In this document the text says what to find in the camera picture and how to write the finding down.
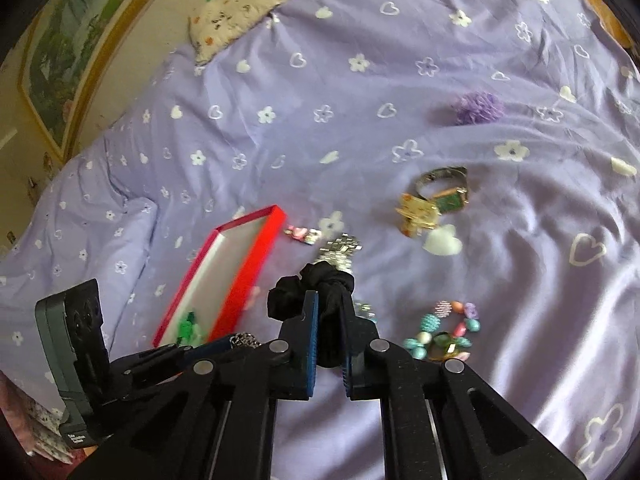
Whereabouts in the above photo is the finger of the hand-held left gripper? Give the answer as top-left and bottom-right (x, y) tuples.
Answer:
(139, 337), (236, 376)

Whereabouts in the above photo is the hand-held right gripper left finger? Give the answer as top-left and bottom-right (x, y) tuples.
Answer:
(67, 290), (320, 480)

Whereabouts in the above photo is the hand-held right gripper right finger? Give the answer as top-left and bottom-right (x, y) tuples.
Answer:
(340, 300), (587, 480)

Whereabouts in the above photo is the silver chain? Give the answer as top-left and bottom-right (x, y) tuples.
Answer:
(230, 332), (262, 352)

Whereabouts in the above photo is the green braided bracelet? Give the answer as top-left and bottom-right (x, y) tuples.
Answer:
(172, 311), (203, 347)

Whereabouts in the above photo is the black scrunchie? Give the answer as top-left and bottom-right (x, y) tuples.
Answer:
(266, 263), (357, 368)

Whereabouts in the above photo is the colourful bead bracelet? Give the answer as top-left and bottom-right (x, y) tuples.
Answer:
(404, 301), (485, 363)

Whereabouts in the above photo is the red cardboard box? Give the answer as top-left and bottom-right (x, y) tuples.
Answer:
(152, 205), (288, 348)

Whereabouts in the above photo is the silver white beaded bracelet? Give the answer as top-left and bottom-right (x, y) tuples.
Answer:
(315, 234), (362, 273)

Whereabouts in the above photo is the pink hair clip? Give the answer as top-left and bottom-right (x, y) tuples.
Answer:
(284, 226), (322, 245)

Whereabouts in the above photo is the yellow hair claw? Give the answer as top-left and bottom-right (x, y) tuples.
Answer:
(396, 194), (441, 237)

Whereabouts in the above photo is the purple flower print blanket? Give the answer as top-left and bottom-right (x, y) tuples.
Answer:
(0, 0), (640, 480)

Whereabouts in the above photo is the wall poster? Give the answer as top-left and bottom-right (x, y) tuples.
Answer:
(17, 0), (166, 161)

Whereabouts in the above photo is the wooden bed frame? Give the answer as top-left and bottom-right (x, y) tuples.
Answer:
(545, 0), (633, 51)

